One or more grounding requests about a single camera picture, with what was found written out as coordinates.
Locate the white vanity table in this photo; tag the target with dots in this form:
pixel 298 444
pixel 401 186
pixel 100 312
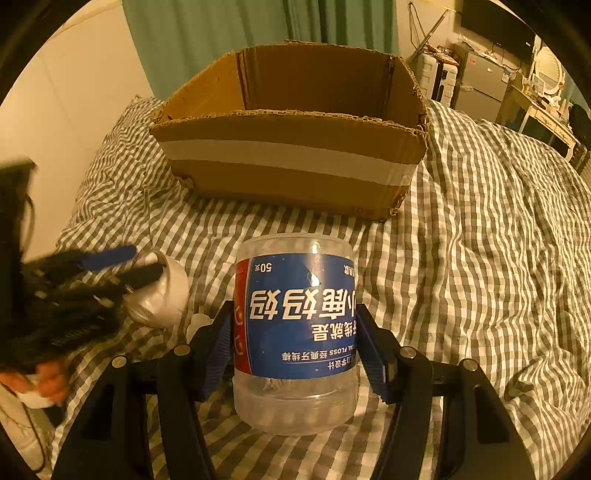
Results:
pixel 517 109

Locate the grey cabinet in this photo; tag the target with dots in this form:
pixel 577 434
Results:
pixel 480 87

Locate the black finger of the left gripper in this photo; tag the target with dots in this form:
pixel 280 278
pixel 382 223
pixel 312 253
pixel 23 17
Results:
pixel 115 287
pixel 111 257

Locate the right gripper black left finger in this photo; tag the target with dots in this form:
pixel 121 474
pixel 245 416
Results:
pixel 109 437

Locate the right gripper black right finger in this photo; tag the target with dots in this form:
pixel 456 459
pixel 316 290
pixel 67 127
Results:
pixel 479 439

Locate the left hand orange glove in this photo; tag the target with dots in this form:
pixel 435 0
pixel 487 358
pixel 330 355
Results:
pixel 48 386

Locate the round vanity mirror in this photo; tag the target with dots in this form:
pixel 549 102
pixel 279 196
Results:
pixel 550 70

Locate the white plush toy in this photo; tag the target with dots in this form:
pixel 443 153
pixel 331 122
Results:
pixel 197 321

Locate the black wall television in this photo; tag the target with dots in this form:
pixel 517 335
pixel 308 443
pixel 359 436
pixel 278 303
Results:
pixel 499 26

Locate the white tape roll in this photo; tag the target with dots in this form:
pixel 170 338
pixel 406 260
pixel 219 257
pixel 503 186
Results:
pixel 160 304

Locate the clear dental floss jar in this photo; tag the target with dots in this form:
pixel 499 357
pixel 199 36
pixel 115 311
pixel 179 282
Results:
pixel 294 333

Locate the silver suitcase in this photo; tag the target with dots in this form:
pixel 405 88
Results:
pixel 436 75

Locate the brown cardboard box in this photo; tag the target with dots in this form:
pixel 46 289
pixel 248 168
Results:
pixel 312 125

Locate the green curtain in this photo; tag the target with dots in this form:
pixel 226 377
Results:
pixel 176 39

